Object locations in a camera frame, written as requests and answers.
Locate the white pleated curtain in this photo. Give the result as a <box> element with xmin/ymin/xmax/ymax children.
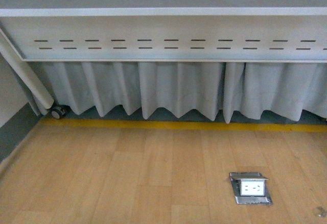
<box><xmin>30</xmin><ymin>62</ymin><xmax>326</xmax><ymax>122</ymax></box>

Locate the grey caster wheel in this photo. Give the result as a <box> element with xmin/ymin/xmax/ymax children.
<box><xmin>51</xmin><ymin>106</ymin><xmax>68</xmax><ymax>119</ymax></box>

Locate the yellow floor tape line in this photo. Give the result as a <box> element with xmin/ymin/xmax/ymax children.
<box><xmin>40</xmin><ymin>118</ymin><xmax>326</xmax><ymax>133</ymax></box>

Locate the metal floor power socket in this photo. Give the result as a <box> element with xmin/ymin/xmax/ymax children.
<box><xmin>229</xmin><ymin>172</ymin><xmax>273</xmax><ymax>205</ymax></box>

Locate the white perforated table panel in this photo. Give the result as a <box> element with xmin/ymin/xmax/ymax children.
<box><xmin>1</xmin><ymin>7</ymin><xmax>326</xmax><ymax>63</ymax></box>

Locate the white table leg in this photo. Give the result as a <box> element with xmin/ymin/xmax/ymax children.
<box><xmin>1</xmin><ymin>36</ymin><xmax>54</xmax><ymax>109</ymax></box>

